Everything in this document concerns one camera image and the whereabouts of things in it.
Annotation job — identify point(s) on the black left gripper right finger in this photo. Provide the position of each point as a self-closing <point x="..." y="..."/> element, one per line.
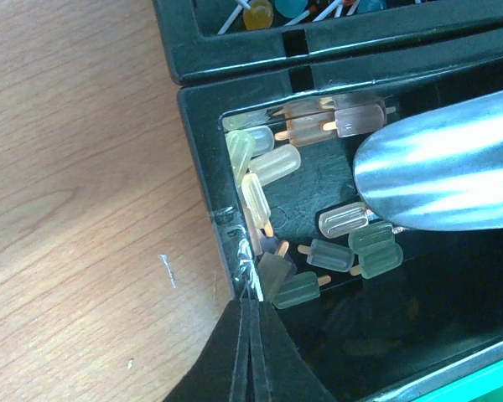
<point x="277" y="370"/>

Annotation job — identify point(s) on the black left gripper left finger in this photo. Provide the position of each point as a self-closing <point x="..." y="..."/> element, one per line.
<point x="220" y="373"/>

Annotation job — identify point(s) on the green plastic bin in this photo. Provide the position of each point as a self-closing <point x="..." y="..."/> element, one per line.
<point x="462" y="381"/>

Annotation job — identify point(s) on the metal scoop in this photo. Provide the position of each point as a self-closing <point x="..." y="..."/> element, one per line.
<point x="441" y="170"/>

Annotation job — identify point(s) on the black plastic bin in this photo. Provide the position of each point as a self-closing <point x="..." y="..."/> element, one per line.
<point x="402" y="303"/>

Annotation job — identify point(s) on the green popsicle candy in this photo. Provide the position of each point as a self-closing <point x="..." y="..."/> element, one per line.
<point x="303" y="287"/>

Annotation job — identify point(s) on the clear popsicle candy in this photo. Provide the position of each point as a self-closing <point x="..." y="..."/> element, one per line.
<point x="343" y="220"/>

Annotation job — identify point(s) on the orange popsicle candy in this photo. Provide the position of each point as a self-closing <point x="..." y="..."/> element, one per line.
<point x="307" y="130"/>

